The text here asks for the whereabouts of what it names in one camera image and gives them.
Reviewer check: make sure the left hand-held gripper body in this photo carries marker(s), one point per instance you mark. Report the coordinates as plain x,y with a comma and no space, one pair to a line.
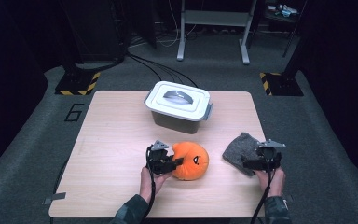
157,161

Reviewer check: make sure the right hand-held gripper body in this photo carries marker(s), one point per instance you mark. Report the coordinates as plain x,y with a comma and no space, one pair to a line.
268,158

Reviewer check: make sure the grey cloth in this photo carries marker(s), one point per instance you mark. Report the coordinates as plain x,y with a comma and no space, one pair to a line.
239,149

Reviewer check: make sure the orange plush toy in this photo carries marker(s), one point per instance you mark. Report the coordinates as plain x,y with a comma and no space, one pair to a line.
192,161

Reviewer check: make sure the grey clear storage box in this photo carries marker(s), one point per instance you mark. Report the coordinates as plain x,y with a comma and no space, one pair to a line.
175,123

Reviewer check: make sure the white box lid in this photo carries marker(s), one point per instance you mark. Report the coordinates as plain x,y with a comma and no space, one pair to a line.
167,104

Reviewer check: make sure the person's left hand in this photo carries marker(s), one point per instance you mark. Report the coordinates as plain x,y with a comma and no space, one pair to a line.
147,185

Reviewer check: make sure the person's right hand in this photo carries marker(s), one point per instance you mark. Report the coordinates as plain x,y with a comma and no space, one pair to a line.
275,183

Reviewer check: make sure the grey tape piece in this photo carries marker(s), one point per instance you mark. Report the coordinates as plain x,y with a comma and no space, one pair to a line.
56,197
290,198

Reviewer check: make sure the black tape floor marking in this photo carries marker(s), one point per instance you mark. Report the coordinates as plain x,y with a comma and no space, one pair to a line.
71,119

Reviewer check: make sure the dark curtain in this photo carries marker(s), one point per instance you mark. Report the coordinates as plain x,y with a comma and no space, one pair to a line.
6,77
348,77

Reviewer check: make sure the black rack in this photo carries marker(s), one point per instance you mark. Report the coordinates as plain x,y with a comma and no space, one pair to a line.
272,27

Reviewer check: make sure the black cabinet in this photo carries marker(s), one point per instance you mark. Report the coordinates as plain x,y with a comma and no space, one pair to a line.
96,28

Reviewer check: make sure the pile of small items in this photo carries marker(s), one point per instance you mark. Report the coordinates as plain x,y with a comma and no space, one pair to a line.
284,11

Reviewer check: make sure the black yellow striped base plate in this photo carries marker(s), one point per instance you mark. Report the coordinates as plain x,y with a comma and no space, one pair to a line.
74,84
282,87

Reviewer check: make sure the black stand post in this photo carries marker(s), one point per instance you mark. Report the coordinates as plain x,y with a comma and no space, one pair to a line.
71,67
292,68

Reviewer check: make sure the white metal desk frame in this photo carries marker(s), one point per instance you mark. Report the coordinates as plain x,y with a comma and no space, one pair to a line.
214,18

